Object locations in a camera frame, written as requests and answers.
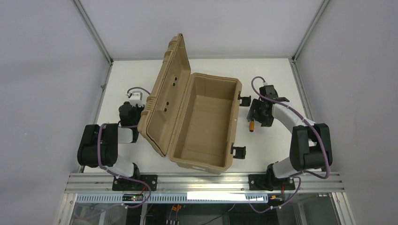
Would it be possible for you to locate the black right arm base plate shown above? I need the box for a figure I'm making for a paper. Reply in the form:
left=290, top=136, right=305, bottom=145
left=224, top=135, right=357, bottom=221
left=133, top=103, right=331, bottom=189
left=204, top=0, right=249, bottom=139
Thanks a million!
left=248, top=173, right=296, bottom=191

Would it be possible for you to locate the aluminium frame post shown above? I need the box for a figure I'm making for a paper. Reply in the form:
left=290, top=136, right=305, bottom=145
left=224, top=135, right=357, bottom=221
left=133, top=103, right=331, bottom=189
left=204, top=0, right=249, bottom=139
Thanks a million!
left=71, top=0, right=113, bottom=65
left=291, top=0, right=330, bottom=63

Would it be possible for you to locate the orange black screwdriver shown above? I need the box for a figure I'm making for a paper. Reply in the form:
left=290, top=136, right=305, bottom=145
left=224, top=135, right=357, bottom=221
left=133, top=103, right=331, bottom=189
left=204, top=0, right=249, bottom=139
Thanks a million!
left=249, top=120, right=255, bottom=132

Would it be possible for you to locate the black upper box latch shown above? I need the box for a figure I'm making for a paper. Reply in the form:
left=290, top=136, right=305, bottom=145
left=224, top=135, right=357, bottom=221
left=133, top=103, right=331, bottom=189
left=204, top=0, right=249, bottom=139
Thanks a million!
left=238, top=94, right=252, bottom=107

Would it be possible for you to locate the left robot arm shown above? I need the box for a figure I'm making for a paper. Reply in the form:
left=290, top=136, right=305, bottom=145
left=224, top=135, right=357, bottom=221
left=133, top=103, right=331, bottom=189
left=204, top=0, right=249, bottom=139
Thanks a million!
left=77, top=101, right=145, bottom=180

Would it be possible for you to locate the grey slotted cable duct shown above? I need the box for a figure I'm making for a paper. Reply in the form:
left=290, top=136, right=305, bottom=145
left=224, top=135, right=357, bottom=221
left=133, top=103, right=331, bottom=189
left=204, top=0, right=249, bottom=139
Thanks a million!
left=76, top=191, right=268, bottom=204

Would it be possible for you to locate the black box latch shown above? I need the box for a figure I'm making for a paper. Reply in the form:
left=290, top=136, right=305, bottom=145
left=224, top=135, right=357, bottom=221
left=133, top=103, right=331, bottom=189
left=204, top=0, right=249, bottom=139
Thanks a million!
left=230, top=145, right=246, bottom=159
left=238, top=94, right=252, bottom=107

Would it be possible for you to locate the tan plastic tool box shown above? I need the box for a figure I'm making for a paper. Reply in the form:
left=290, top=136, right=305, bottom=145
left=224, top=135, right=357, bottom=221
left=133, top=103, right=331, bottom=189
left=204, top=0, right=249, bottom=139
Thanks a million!
left=138, top=34, right=242, bottom=174

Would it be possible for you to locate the aluminium front rail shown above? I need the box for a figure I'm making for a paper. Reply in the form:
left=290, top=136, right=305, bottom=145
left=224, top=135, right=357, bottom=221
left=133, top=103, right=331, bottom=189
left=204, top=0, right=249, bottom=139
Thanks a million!
left=64, top=172, right=345, bottom=194

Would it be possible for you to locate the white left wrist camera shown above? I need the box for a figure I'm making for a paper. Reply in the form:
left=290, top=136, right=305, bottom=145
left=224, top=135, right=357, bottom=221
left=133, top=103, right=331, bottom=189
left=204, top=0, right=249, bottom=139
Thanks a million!
left=127, top=90, right=144, bottom=107

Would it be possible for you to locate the small green circuit board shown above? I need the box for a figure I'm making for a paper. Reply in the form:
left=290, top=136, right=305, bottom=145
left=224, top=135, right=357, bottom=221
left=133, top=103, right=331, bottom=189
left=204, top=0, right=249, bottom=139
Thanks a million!
left=122, top=194, right=144, bottom=202

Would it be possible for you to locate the aluminium left frame post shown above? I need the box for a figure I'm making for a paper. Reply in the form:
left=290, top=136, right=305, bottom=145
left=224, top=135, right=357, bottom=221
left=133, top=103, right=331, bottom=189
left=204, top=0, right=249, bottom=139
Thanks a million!
left=71, top=0, right=113, bottom=65

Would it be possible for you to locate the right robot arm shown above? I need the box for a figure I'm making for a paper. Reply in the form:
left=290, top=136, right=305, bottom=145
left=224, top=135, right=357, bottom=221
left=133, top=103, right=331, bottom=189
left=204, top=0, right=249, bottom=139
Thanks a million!
left=247, top=84, right=333, bottom=190

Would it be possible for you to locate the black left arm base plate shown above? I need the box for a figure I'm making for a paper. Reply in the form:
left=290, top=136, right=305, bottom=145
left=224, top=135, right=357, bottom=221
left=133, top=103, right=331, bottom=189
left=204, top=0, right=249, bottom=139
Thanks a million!
left=112, top=174, right=158, bottom=191

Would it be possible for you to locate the aluminium right frame post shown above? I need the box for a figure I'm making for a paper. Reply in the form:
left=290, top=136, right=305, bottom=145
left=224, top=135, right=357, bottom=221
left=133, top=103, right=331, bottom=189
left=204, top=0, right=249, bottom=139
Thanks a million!
left=291, top=0, right=330, bottom=63

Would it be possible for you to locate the black lower box latch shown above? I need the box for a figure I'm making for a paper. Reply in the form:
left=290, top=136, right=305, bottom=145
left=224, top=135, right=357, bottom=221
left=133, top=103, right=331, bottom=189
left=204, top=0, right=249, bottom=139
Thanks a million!
left=230, top=145, right=246, bottom=159

